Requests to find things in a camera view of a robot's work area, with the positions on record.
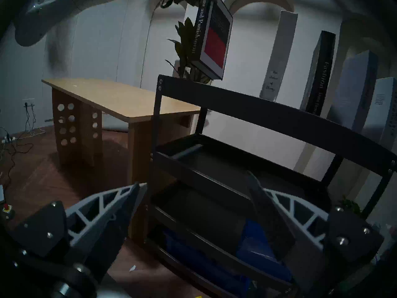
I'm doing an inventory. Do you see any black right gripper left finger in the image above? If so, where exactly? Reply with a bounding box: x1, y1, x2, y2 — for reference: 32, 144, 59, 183
9, 182, 148, 284

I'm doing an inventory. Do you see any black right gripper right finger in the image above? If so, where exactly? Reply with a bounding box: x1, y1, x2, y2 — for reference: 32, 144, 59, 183
246, 171, 386, 298

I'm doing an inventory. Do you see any black Crime and Punishment book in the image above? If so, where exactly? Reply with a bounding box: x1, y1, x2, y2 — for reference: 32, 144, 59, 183
190, 0, 234, 81

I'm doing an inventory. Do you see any grey Statue of Liberty book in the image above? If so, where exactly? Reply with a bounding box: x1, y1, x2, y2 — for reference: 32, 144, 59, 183
260, 11, 298, 102

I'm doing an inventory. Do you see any white Design Hotels Yearbook book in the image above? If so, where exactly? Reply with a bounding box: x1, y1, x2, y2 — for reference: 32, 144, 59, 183
361, 77, 397, 153

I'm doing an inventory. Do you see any grey Discontent book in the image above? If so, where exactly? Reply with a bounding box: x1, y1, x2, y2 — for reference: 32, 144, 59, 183
326, 50, 379, 133

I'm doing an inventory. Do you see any black Fashion book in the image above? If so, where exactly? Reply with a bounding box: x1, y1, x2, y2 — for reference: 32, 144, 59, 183
299, 31, 337, 116

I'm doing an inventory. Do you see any black three-tier shelf cart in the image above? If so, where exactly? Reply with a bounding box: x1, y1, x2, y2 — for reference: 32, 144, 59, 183
146, 74, 397, 298

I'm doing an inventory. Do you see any tall dark green plant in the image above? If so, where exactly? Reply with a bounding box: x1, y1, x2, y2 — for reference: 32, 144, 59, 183
166, 17, 213, 84

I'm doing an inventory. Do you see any small green potted plant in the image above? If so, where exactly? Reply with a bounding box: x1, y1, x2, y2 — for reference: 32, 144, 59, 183
338, 196, 363, 216

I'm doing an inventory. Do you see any light wooden table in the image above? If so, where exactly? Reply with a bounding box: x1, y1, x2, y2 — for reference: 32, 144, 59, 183
42, 78, 202, 240

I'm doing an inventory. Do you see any thin floor cable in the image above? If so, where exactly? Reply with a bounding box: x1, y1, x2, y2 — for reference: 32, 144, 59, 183
0, 110, 47, 184

